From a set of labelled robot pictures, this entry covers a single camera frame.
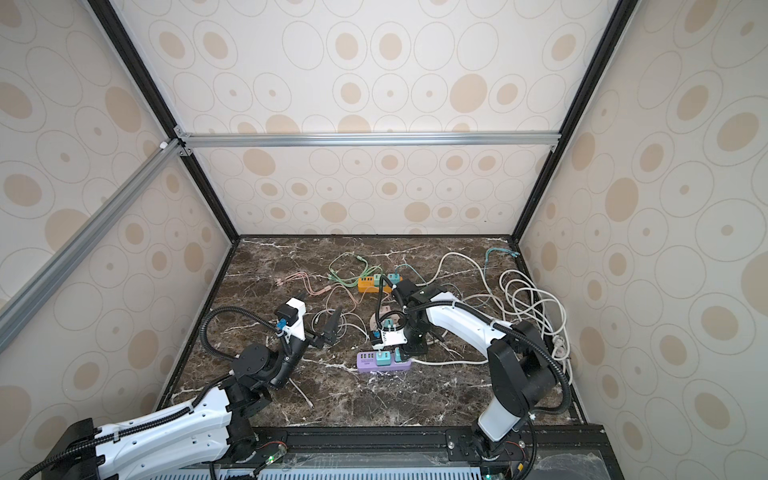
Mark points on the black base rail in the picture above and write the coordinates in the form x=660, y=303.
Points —
x=541, y=452

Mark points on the purple power strip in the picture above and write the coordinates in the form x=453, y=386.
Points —
x=365, y=362

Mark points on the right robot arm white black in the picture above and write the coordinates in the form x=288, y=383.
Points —
x=526, y=379

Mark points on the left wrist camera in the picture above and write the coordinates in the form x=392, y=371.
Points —
x=290, y=316

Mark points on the orange power strip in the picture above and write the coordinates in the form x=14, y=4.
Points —
x=365, y=284

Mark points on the left diagonal aluminium rail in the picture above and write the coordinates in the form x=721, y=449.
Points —
x=19, y=310

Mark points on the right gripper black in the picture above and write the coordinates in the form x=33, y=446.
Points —
x=413, y=350

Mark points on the horizontal aluminium rail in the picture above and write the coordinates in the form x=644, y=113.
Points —
x=382, y=139

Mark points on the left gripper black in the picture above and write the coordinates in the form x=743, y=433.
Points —
x=325, y=336

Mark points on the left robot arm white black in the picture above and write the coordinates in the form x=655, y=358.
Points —
x=212, y=427

